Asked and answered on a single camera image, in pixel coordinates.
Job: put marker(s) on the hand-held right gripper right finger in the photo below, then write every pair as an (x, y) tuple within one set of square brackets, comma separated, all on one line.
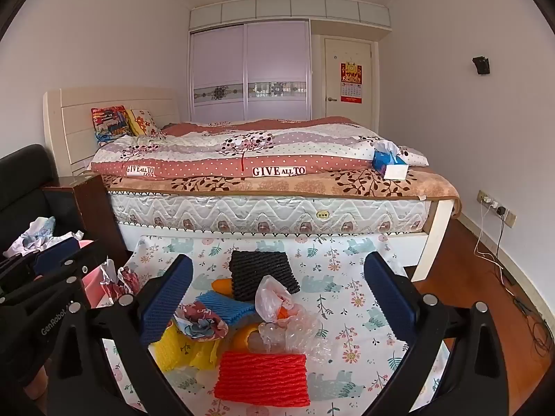
[(390, 299)]

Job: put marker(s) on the black wall-mounted device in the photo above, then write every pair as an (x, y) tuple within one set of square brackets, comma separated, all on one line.
[(481, 65)]

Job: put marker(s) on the white printed cloth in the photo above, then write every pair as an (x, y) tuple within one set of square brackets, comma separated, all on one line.
[(34, 236)]

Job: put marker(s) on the red foam net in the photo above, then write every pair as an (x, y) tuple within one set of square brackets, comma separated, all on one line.
[(260, 377)]

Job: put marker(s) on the black foam net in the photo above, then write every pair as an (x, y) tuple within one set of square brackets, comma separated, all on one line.
[(260, 268)]

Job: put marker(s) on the small white box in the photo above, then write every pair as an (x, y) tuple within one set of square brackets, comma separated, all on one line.
[(395, 172)]

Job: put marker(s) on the black leather armchair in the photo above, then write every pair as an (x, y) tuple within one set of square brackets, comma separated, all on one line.
[(21, 173)]

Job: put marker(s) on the animal print tablecloth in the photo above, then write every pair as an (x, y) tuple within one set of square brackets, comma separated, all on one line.
[(329, 277)]

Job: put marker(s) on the yellow foam net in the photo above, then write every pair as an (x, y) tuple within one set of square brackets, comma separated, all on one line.
[(173, 351)]

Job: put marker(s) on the clear plastic bag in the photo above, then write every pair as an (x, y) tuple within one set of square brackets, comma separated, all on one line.
[(269, 299)]

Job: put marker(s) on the blue foam net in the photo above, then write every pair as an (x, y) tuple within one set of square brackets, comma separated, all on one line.
[(225, 305)]

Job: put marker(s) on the red wall calendar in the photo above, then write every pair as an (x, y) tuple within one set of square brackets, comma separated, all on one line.
[(351, 78)]

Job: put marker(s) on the dark brown wooden cabinet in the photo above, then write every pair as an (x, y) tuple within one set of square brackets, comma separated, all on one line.
[(93, 208)]

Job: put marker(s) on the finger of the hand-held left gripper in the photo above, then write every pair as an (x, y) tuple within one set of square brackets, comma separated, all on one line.
[(56, 253), (47, 288)]

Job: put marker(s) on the bed with patterned quilt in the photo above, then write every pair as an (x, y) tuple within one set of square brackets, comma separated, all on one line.
[(78, 112)]

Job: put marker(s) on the pink plastic basin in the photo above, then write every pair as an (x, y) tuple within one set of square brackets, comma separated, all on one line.
[(93, 292)]

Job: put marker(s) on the brown floral blanket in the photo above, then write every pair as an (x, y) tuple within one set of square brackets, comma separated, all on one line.
[(368, 184)]

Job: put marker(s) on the white sliding door wardrobe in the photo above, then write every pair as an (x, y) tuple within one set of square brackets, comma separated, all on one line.
[(217, 65)]

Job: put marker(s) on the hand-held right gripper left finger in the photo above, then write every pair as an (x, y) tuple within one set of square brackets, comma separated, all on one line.
[(167, 299)]

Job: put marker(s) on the crumpled red white wrapper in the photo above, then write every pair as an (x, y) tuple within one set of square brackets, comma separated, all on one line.
[(123, 279)]

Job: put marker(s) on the blue tissue box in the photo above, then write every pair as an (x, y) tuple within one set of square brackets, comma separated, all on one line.
[(383, 162)]

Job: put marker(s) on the crumpled floral wrapper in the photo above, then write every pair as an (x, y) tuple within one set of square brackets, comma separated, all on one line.
[(201, 323)]

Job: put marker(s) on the cream room door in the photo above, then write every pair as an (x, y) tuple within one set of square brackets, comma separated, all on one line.
[(334, 73)]

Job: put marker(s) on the yellow floral pillow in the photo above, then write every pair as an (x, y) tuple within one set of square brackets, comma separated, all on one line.
[(145, 122)]

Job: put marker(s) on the quilted white mattress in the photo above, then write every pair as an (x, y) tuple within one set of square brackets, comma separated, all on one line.
[(260, 212)]

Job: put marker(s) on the wall socket row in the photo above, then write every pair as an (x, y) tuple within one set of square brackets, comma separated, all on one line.
[(482, 197)]

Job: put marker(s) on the colourful printed pillow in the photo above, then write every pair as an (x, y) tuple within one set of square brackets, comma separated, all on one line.
[(110, 123)]

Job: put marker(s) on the clear bubble wrap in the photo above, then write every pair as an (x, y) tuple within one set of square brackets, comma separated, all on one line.
[(299, 333)]

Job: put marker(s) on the pink patterned quilt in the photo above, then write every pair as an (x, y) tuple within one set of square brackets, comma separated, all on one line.
[(282, 147)]

